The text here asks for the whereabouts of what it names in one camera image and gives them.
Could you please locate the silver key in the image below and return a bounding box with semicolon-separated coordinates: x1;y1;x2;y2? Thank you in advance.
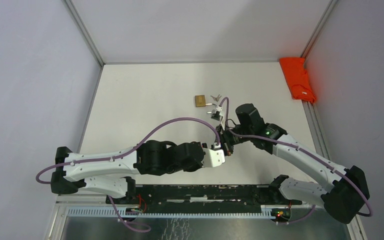
210;94;222;103

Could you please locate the large brass padlock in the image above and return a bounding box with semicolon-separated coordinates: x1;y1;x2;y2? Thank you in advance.
194;95;217;115

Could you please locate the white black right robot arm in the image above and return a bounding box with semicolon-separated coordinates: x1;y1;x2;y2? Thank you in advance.
216;103;373;224

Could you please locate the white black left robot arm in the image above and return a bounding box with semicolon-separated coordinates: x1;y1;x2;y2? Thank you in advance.
50;140;208;204

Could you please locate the orange folded cloth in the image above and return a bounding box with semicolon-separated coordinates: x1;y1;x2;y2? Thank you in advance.
279;57;317;104

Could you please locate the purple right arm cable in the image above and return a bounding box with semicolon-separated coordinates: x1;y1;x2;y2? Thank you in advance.
219;96;374;225

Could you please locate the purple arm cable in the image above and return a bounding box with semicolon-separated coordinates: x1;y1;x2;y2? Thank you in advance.
35;117;221;233
219;96;374;225

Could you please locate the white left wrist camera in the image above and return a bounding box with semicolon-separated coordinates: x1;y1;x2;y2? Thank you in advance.
201;143;226;168

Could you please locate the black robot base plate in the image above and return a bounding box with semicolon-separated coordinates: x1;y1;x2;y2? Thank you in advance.
113;184;302;214

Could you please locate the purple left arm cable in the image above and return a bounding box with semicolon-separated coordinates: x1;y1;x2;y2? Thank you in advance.
35;117;221;233

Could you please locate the left aluminium frame rail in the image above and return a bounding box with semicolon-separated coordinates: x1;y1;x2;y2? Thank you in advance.
62;0;105;68

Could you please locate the white slotted cable duct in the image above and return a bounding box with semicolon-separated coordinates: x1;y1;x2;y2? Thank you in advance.
66;206;281;220

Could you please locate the aluminium corner frame rail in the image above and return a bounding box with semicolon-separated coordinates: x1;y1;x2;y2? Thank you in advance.
300;0;340;59

